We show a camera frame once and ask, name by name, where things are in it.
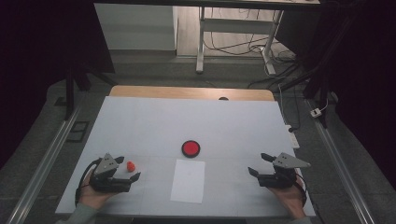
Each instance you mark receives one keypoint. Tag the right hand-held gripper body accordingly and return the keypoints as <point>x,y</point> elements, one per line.
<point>280,179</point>

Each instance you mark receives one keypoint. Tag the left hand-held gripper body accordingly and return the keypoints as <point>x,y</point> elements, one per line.
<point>107,183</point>

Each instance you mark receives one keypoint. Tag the small red stamp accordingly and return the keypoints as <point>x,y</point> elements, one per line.
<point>131,166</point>

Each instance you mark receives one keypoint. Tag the white paper sheet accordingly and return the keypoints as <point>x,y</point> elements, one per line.
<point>187,183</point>

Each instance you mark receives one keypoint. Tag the round red ink pad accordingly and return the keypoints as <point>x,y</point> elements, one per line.
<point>190,148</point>

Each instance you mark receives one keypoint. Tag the person's left hand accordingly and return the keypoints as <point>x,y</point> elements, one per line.
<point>93,197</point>

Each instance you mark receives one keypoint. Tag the person's right hand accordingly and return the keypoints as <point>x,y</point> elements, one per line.
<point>291,199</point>

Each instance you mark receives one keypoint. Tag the white power strip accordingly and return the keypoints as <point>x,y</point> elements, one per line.
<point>294,141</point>

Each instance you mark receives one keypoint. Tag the small white plug adapter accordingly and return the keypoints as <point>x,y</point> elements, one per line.
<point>316,113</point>

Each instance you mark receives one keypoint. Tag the black metal stand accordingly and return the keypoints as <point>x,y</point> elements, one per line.
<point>70,99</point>
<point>323,90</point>

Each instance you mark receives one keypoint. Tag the white table cover board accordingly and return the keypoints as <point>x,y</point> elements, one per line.
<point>193,121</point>

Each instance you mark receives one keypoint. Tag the wooden table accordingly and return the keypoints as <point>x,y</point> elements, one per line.
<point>174,92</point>

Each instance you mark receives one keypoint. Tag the white cabinet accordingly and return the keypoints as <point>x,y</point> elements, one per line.
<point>134,28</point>

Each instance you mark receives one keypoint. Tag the grey metal floor rail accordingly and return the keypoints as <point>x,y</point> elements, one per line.
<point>40,168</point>
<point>342,174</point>

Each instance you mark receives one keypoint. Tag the white metal desk frame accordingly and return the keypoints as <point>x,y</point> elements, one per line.
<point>236,25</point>

